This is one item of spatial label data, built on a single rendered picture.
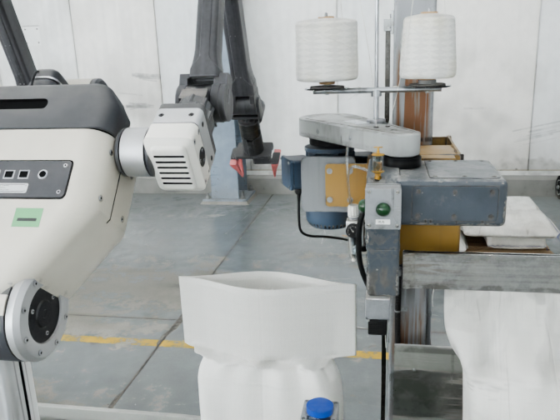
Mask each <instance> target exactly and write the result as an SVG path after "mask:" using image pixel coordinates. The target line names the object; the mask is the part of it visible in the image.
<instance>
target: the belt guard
mask: <svg viewBox="0 0 560 420"><path fill-rule="evenodd" d="M367 119H368V117H362V116H358V115H355V114H349V113H321V114H311V115H306V116H301V117H300V118H299V135H300V136H302V137H305V138H312V139H316V140H320V141H324V142H328V143H335V144H338V145H343V146H347V147H350V148H357V149H362V150H365V151H369V152H374V153H376V152H377V150H378V148H377V147H380V148H379V151H380V153H384V154H385V155H388V156H390V157H396V158H409V157H415V156H417V155H419V154H420V141H421V133H420V132H419V131H415V130H412V129H409V128H405V127H399V126H397V125H393V124H390V123H389V124H388V123H386V122H384V123H377V127H376V123H364V124H355V123H350V122H344V121H346V120H358V121H363V122H367ZM387 125H388V126H390V127H385V126H387Z"/></svg>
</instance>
